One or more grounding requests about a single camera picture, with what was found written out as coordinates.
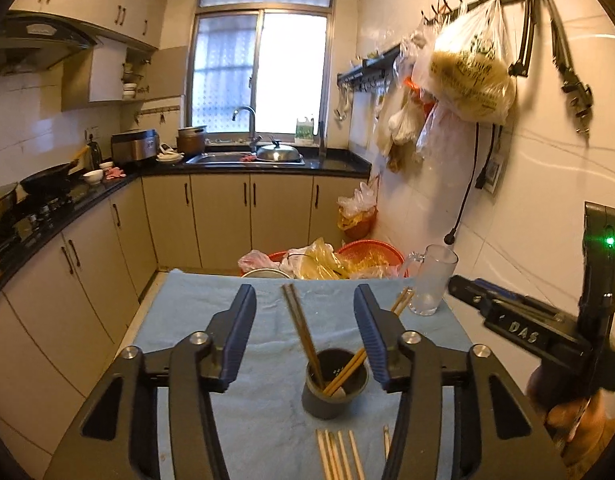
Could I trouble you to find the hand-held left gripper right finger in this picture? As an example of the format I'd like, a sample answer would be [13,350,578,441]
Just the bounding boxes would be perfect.
[353,284,571,480]

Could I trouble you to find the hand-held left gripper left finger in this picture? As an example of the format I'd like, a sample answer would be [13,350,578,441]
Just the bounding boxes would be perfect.
[43,284,258,480]

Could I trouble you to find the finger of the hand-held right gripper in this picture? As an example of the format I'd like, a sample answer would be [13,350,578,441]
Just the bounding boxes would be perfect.
[447,274,491,323]
[473,277,564,319]

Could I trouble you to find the light bamboo chopstick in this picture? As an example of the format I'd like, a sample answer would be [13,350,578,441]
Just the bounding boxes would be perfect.
[322,287,411,397]
[328,288,415,397]

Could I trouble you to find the dark brown chopstick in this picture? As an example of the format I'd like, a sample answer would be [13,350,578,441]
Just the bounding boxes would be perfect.
[287,283,327,385]
[281,284,322,387]

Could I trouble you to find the grey chopstick holder cup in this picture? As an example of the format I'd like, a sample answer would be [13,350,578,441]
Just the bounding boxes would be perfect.
[301,349,371,420]

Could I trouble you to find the bundle of pale bamboo chopsticks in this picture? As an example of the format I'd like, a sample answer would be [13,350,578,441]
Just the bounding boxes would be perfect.
[316,425,392,480]

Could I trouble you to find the person's right hand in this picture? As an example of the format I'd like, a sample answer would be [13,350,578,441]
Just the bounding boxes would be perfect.
[527,362,615,457]

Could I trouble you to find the clear glass mug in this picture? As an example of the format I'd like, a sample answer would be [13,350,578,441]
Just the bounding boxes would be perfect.
[403,244,459,317]

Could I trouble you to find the blue table cloth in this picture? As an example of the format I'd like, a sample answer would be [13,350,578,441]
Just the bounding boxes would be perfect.
[132,269,475,480]

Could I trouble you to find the pink plastic bag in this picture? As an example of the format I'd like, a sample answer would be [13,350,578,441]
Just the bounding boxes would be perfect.
[237,250,283,274]

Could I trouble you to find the orange plastic basket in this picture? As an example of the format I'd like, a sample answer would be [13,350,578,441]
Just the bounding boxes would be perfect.
[337,240,406,279]

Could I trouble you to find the yellow plastic bag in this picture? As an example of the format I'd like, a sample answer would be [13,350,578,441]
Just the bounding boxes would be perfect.
[286,237,351,281]

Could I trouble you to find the beige lower cabinets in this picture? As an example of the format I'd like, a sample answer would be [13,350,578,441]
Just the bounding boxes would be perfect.
[0,172,373,463]

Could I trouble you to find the hanging orange trash bag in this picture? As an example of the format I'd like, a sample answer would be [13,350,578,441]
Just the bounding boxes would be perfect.
[337,182,379,242]

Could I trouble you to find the black kitchen countertop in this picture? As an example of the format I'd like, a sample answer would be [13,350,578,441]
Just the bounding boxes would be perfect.
[0,150,373,306]

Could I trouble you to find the steel sink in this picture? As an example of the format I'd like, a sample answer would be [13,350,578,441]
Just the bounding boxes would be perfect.
[184,151,306,166]

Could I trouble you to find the hanging plastic bags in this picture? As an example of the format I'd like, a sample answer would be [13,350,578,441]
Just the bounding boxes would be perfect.
[375,25,454,174]

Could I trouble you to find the steel pot lid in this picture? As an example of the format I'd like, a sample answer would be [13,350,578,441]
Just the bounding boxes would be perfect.
[256,136,302,163]

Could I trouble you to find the brown cooking pot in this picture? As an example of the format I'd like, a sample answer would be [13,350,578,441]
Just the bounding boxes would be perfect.
[176,126,208,157]

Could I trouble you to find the silver rice cooker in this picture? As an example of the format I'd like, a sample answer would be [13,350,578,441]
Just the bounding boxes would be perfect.
[110,129,161,165]

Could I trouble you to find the curved steel faucet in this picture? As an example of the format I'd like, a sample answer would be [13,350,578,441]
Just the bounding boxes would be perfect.
[232,106,261,153]

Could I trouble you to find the large white plastic bag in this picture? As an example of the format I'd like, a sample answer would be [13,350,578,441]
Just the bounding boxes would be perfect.
[412,0,517,125]

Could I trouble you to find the white hanging utensil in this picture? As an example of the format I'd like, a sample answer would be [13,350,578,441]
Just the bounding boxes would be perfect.
[335,85,353,121]

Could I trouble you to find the black gas stove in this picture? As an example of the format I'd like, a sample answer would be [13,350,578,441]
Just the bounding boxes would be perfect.
[0,191,89,257]

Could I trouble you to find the black hanging metal tool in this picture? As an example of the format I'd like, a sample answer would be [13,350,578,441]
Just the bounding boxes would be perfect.
[535,0,595,139]

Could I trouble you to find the black wok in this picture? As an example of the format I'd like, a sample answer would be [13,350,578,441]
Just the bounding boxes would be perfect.
[20,146,91,196]

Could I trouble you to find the black hanging tongs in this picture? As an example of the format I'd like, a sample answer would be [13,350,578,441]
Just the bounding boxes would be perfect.
[507,0,539,79]

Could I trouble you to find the kitchen window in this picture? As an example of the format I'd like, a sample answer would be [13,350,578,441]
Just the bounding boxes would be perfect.
[184,0,338,144]

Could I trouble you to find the open shelf with bowls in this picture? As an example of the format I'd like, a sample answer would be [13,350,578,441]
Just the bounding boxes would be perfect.
[120,47,153,102]

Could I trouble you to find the range hood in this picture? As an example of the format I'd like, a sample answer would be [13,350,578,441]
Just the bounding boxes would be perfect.
[0,14,99,77]

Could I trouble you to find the black power cable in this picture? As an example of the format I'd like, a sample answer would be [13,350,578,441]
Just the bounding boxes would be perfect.
[443,122,503,246]

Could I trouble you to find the wall socket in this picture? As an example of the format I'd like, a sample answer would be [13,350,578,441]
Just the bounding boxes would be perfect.
[482,155,503,196]

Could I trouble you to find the black wall rack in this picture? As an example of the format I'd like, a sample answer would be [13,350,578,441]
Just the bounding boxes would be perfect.
[337,42,403,94]

